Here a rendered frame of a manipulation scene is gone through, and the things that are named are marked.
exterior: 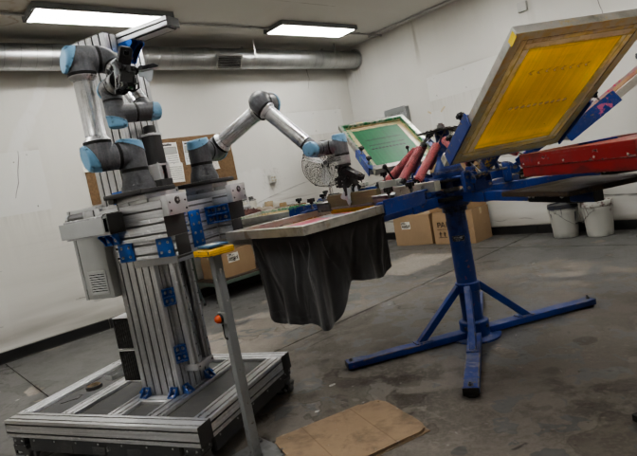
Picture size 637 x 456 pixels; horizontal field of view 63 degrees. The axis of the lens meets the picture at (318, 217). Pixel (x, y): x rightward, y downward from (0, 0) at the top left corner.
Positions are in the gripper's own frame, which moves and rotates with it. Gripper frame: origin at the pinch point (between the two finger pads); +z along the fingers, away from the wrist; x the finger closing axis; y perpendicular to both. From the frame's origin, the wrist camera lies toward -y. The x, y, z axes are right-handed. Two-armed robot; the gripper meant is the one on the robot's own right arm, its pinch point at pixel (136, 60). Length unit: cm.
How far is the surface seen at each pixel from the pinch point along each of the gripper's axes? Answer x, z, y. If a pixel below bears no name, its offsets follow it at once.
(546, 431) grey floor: -128, 67, 152
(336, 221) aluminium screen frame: -74, 14, 61
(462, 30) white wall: -496, -197, -163
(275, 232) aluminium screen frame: -55, -4, 64
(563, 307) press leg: -261, 14, 129
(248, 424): -46, -25, 146
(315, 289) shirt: -68, 2, 89
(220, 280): -38, -25, 82
